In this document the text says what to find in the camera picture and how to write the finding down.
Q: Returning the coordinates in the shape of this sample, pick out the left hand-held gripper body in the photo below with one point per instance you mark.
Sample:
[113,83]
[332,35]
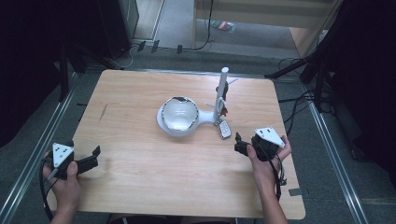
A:
[62,155]

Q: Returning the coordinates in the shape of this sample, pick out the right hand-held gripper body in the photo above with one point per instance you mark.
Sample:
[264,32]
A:
[267,140]

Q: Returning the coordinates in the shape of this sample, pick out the white key stand with pegs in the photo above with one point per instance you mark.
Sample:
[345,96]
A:
[218,96]

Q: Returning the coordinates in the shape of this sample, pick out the person's right hand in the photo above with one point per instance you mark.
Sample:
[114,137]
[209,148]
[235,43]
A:
[264,165]

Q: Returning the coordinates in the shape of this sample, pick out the person's left hand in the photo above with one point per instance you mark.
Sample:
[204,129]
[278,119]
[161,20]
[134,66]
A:
[67,186]

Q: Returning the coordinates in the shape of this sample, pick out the grey tape piece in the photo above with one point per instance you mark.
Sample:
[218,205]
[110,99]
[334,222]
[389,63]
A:
[295,192]

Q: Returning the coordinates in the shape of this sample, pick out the white bowl with dark rim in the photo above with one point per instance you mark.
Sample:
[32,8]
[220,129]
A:
[179,113]

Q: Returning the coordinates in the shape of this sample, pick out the black metal stand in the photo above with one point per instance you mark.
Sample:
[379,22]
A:
[311,62]

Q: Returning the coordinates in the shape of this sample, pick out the small black floor block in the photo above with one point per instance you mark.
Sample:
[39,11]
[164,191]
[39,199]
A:
[141,46]
[179,49]

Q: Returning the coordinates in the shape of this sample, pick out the colourful packet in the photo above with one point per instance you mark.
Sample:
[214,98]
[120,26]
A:
[223,25]

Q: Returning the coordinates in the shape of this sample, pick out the light wooden furniture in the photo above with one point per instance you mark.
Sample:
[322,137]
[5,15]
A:
[264,15]

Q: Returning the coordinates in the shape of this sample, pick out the dark cabinet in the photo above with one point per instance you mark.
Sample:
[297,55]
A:
[115,28]

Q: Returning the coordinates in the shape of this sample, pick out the metal floor rail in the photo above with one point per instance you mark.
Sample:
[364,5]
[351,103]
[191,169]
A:
[337,165]
[37,149]

